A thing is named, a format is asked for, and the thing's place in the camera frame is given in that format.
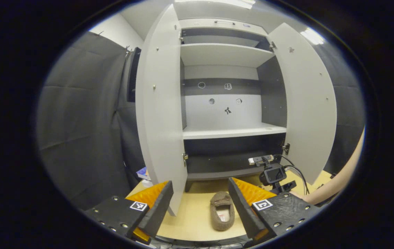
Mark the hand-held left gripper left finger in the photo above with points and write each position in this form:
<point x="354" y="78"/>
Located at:
<point x="159" y="211"/>

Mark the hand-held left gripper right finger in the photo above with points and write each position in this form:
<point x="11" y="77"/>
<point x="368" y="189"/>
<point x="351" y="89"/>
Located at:
<point x="243" y="211"/>

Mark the brown fuzzy shoe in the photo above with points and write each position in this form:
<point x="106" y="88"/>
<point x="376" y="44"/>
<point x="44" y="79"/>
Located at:
<point x="219" y="224"/>

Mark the white cabinet door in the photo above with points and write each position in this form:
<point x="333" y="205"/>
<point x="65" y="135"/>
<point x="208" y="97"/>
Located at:
<point x="307" y="103"/>
<point x="159" y="103"/>

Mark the white and grey shoe cabinet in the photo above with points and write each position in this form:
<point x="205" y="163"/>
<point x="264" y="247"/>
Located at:
<point x="223" y="55"/>

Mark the blue box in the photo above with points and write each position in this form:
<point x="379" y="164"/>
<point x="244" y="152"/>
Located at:
<point x="143" y="173"/>

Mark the dark quilted curtain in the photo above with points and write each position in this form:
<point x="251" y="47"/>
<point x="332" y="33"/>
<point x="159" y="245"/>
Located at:
<point x="350" y="114"/>
<point x="79" y="121"/>

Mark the black backdrop cloth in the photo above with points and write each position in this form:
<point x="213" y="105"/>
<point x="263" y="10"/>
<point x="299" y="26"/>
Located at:
<point x="133" y="76"/>

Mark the ceiling light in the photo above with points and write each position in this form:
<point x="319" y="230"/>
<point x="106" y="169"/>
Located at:
<point x="224" y="1"/>
<point x="312" y="35"/>

